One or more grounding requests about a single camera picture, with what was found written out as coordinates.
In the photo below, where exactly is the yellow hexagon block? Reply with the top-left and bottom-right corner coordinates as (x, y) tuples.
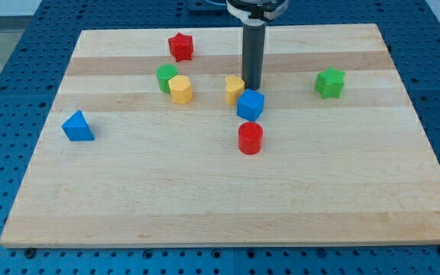
(168, 75), (193, 105)

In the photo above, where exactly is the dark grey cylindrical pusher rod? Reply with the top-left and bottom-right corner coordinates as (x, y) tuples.
(241, 21), (266, 90)

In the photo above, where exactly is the green star block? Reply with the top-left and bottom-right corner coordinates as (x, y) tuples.
(315, 66), (345, 99)

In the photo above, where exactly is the red star block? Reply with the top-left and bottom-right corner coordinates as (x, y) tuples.
(168, 32), (194, 62)

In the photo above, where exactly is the red cylinder block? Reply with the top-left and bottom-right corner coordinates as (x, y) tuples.
(238, 121), (264, 155)

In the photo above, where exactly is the blue triangle block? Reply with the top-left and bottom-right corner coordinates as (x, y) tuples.
(61, 110), (95, 141)

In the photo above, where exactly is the yellow heart block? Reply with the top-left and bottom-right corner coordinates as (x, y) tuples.
(225, 75), (245, 105)

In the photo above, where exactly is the green cylinder block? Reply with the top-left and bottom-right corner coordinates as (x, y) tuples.
(156, 64), (178, 93)

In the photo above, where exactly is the blue cube block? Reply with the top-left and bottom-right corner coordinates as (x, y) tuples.
(237, 89), (265, 122)

